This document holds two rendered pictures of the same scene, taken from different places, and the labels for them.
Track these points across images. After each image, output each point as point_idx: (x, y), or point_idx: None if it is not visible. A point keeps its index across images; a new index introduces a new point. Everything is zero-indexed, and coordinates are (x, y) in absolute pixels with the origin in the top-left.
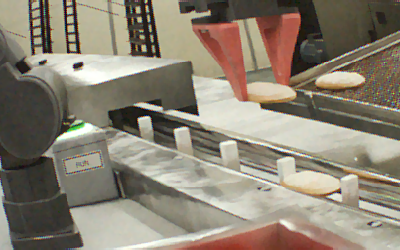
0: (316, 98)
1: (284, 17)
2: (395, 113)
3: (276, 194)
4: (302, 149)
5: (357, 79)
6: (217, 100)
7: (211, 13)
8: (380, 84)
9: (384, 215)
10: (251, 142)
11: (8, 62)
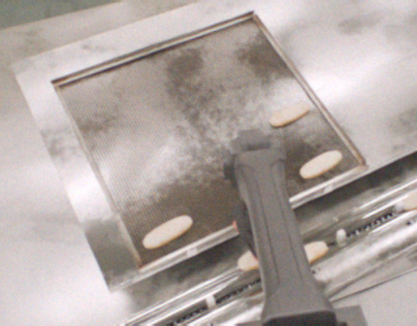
0: (199, 245)
1: None
2: (292, 202)
3: (330, 265)
4: (135, 285)
5: (187, 219)
6: None
7: (250, 245)
8: (204, 208)
9: (363, 226)
10: (194, 291)
11: None
